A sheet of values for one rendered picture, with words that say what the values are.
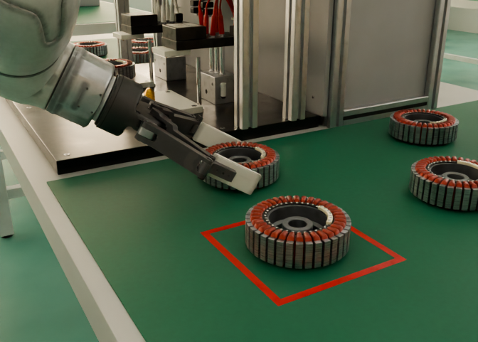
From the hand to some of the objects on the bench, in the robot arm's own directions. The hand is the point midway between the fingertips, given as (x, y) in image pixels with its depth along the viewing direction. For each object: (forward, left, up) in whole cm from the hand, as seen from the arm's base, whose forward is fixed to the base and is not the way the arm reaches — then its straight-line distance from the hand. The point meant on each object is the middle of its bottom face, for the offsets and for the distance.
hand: (239, 163), depth 77 cm
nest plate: (0, +34, 0) cm, 34 cm away
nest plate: (0, +58, +1) cm, 58 cm away
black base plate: (+2, +46, -2) cm, 46 cm away
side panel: (+40, +13, -2) cm, 42 cm away
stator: (+36, 0, -2) cm, 36 cm away
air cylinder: (+15, +34, 0) cm, 37 cm away
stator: (0, 0, -2) cm, 2 cm away
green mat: (+23, -19, -3) cm, 30 cm away
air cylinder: (+15, +58, +1) cm, 60 cm away
